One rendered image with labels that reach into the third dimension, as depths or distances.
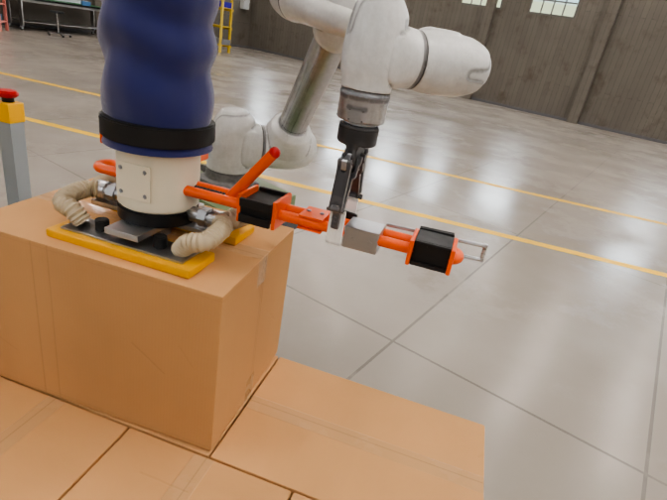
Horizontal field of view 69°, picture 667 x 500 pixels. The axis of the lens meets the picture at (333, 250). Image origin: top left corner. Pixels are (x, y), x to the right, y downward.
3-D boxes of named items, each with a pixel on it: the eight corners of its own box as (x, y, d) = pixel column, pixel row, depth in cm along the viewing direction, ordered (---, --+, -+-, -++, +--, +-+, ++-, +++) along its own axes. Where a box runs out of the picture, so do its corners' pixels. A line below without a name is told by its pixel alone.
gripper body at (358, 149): (346, 115, 93) (338, 162, 97) (333, 120, 85) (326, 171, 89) (384, 123, 91) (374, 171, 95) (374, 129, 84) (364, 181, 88)
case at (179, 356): (-13, 371, 117) (-39, 219, 101) (101, 297, 153) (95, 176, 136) (210, 451, 106) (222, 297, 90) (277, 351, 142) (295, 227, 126)
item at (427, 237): (404, 264, 90) (410, 240, 88) (410, 250, 96) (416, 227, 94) (449, 276, 88) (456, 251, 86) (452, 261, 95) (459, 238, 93)
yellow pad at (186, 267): (45, 236, 101) (43, 214, 98) (81, 222, 109) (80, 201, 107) (189, 280, 93) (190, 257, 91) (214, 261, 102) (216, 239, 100)
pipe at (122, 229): (52, 217, 101) (49, 191, 98) (131, 188, 123) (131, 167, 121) (195, 260, 94) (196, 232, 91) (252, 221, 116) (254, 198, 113)
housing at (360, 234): (339, 247, 93) (343, 225, 92) (349, 235, 100) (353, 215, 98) (374, 256, 92) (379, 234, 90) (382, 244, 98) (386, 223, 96)
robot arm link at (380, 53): (350, 91, 79) (418, 99, 85) (368, -15, 73) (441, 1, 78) (328, 81, 88) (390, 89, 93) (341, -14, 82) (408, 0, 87)
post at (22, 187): (22, 331, 213) (-9, 100, 172) (35, 323, 219) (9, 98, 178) (35, 336, 212) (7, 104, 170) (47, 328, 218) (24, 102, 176)
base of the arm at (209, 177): (218, 168, 194) (219, 154, 191) (260, 186, 184) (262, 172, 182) (183, 175, 179) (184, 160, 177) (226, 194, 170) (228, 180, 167)
